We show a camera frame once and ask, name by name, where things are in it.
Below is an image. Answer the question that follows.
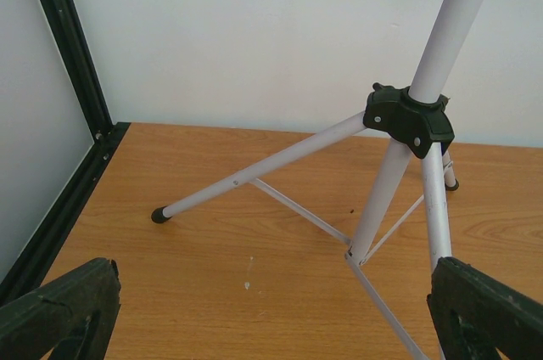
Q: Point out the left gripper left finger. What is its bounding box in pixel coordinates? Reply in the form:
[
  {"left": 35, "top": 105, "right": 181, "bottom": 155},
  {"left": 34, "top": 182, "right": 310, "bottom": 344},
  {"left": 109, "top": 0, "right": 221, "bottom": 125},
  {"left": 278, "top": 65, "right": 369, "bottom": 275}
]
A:
[{"left": 1, "top": 257, "right": 121, "bottom": 359}]

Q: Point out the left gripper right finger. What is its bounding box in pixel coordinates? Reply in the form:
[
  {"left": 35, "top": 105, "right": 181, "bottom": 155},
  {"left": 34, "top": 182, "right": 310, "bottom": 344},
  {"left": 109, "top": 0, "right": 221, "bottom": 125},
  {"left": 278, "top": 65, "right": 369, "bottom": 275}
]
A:
[{"left": 427, "top": 257, "right": 542, "bottom": 359}]

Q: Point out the white perforated music stand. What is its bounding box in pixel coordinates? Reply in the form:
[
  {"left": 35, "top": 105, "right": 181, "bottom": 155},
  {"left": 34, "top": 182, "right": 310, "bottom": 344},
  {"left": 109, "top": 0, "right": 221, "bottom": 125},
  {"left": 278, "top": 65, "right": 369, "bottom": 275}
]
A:
[{"left": 151, "top": 0, "right": 507, "bottom": 360}]

